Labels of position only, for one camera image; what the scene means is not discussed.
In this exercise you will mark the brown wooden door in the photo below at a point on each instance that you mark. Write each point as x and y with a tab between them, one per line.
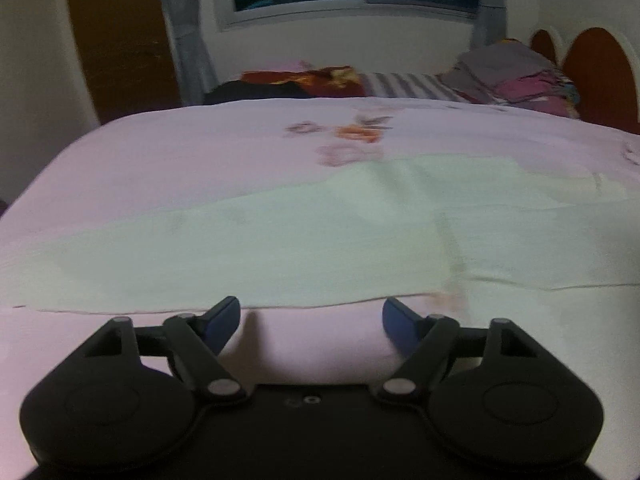
125	57

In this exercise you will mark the red heart-shaped headboard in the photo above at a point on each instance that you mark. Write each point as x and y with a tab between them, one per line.
605	70

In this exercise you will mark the grey curtain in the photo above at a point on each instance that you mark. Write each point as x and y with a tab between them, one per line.
194	69
490	23

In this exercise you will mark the grey left curtain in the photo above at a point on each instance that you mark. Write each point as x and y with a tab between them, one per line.
194	69

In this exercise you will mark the stack of folded clothes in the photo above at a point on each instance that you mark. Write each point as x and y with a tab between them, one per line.
509	73

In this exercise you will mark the grey right curtain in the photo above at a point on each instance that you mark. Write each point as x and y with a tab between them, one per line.
490	23

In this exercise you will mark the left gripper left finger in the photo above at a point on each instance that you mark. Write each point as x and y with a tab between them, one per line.
195	342

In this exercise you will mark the black cloth bundle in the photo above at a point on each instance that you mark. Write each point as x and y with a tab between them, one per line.
238	90

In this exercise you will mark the red patterned blanket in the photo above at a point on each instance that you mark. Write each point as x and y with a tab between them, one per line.
324	82

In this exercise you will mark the grey striped pillow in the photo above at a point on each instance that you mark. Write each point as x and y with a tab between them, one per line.
407	86

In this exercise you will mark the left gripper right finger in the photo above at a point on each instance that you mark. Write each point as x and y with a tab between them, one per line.
424	343

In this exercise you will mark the white knitted garment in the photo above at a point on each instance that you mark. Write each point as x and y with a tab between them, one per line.
401	227

